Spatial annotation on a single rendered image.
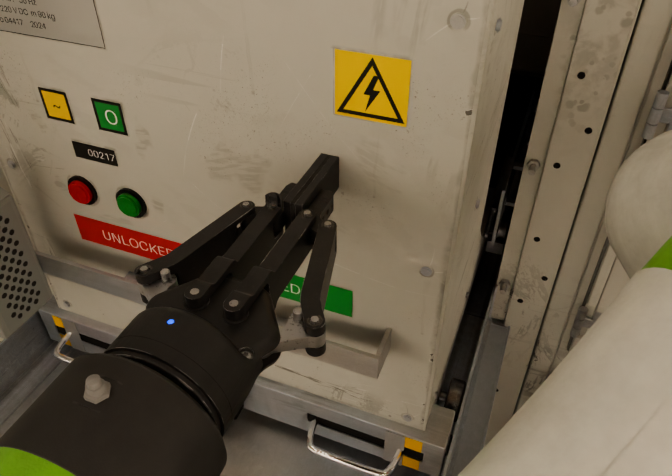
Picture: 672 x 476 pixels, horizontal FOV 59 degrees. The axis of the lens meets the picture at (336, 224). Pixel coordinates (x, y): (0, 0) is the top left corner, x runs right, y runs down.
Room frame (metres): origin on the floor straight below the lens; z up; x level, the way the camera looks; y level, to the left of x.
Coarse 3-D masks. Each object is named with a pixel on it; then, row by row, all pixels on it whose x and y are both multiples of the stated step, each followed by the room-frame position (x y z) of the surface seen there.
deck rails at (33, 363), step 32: (32, 320) 0.53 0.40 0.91; (480, 320) 0.59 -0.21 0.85; (0, 352) 0.48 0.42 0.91; (32, 352) 0.52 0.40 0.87; (64, 352) 0.53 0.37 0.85; (480, 352) 0.53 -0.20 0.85; (0, 384) 0.47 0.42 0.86; (32, 384) 0.48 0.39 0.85; (448, 384) 0.48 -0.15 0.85; (0, 416) 0.43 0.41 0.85
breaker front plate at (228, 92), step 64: (128, 0) 0.46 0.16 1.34; (192, 0) 0.44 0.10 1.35; (256, 0) 0.42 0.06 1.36; (320, 0) 0.40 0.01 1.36; (384, 0) 0.39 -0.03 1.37; (448, 0) 0.37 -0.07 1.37; (0, 64) 0.52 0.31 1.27; (64, 64) 0.49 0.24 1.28; (128, 64) 0.47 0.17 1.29; (192, 64) 0.44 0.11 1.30; (256, 64) 0.42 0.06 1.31; (320, 64) 0.40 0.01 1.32; (448, 64) 0.37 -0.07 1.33; (0, 128) 0.53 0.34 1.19; (64, 128) 0.50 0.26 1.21; (128, 128) 0.47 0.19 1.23; (192, 128) 0.45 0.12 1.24; (256, 128) 0.42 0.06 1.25; (320, 128) 0.40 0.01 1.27; (384, 128) 0.38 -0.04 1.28; (448, 128) 0.37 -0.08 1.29; (64, 192) 0.51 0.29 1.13; (192, 192) 0.45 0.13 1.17; (256, 192) 0.43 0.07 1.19; (384, 192) 0.38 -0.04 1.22; (448, 192) 0.37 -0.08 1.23; (64, 256) 0.52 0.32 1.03; (128, 256) 0.49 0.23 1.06; (384, 256) 0.38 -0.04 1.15; (448, 256) 0.36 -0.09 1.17; (128, 320) 0.50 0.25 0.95; (384, 320) 0.38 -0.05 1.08; (320, 384) 0.40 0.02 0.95; (384, 384) 0.38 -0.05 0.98
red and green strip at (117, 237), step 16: (80, 224) 0.51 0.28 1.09; (96, 224) 0.50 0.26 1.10; (96, 240) 0.50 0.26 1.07; (112, 240) 0.49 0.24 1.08; (128, 240) 0.48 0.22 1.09; (144, 240) 0.48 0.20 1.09; (160, 240) 0.47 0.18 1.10; (144, 256) 0.48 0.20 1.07; (160, 256) 0.47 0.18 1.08; (288, 288) 0.42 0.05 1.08; (336, 288) 0.40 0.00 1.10; (336, 304) 0.40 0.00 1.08
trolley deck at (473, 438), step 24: (504, 336) 0.56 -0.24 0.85; (48, 384) 0.48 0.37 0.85; (480, 384) 0.48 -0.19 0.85; (24, 408) 0.44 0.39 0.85; (480, 408) 0.44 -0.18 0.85; (0, 432) 0.41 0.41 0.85; (240, 432) 0.41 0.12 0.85; (264, 432) 0.41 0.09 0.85; (288, 432) 0.41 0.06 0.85; (480, 432) 0.41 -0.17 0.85; (240, 456) 0.38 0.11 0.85; (264, 456) 0.38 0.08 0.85; (288, 456) 0.38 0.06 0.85; (312, 456) 0.38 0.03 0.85; (360, 456) 0.38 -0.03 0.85
